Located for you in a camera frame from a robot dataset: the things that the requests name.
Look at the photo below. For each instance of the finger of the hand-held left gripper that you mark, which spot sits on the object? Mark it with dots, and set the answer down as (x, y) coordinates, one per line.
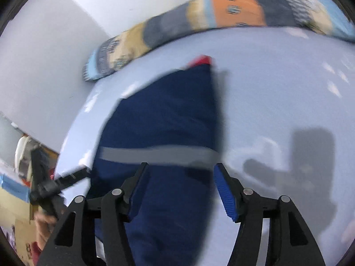
(73, 178)
(36, 169)

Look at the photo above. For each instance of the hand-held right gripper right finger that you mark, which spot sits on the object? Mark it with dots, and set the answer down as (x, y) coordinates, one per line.
(226, 194)

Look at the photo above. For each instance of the navy jacket with red collar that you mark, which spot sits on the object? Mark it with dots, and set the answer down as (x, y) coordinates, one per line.
(166, 110)

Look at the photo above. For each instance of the person's left hand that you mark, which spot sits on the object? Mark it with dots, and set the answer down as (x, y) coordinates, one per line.
(44, 230)

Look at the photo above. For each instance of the blue box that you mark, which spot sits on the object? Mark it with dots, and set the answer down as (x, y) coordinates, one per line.
(12, 184)

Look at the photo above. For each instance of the cardboard box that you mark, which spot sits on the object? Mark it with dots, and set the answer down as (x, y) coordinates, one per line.
(14, 210)

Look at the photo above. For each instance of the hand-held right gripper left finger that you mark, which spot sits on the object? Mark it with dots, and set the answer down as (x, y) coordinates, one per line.
(136, 194)

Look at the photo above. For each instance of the white rounded object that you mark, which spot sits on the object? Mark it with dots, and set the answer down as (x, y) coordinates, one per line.
(22, 155)

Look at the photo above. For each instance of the light blue bed sheet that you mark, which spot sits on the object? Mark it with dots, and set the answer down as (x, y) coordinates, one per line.
(277, 88)

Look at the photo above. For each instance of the patchwork quilt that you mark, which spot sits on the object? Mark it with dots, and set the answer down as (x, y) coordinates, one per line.
(235, 8)

